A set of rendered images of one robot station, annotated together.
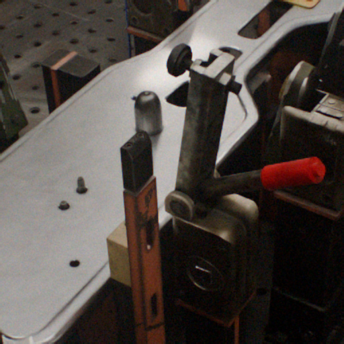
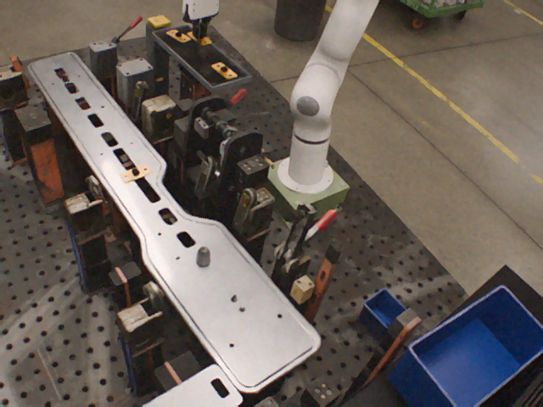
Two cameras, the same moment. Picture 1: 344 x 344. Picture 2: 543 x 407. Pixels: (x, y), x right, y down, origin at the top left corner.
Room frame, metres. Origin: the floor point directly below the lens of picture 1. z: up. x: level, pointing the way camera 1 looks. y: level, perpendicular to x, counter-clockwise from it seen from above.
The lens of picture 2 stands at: (0.59, 0.68, 1.94)
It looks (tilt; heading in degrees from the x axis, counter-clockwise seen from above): 46 degrees down; 279
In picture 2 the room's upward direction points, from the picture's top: 12 degrees clockwise
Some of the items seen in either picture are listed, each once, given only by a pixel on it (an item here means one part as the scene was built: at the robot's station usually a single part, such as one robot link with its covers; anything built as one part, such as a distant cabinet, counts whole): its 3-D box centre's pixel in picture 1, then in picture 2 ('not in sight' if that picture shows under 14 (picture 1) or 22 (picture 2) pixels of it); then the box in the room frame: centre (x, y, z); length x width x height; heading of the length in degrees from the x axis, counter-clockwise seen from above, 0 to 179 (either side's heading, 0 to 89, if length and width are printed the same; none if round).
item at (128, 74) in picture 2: not in sight; (137, 119); (1.28, -0.49, 0.90); 0.13 x 0.10 x 0.41; 55
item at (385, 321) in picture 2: not in sight; (381, 315); (0.33, -0.17, 0.74); 0.11 x 0.10 x 0.09; 145
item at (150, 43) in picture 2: not in sight; (158, 79); (1.31, -0.72, 0.92); 0.08 x 0.08 x 0.44; 55
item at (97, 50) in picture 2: not in sight; (106, 86); (1.49, -0.64, 0.88); 0.11 x 0.10 x 0.36; 55
